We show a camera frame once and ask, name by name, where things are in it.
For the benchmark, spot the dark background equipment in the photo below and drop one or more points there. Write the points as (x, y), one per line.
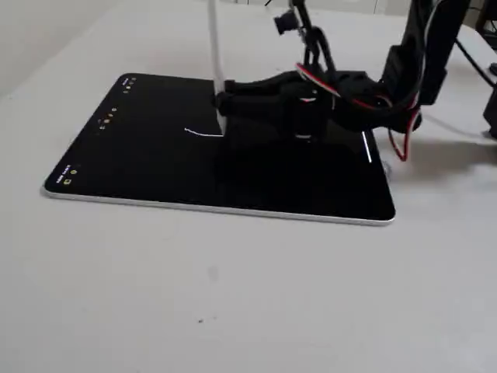
(487, 17)

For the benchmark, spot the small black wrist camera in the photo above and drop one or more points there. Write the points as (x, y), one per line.
(285, 21)

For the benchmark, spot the white stylus pencil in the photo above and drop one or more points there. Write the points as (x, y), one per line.
(215, 46)

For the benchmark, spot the small black knob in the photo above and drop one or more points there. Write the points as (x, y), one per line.
(493, 69)

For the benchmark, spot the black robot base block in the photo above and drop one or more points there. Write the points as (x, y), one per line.
(491, 114)

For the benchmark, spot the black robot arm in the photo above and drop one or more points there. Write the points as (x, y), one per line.
(427, 50)

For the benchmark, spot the black screen silver tablet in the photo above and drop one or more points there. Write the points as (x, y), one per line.
(155, 171)

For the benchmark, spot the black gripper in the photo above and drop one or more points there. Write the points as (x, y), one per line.
(272, 95)

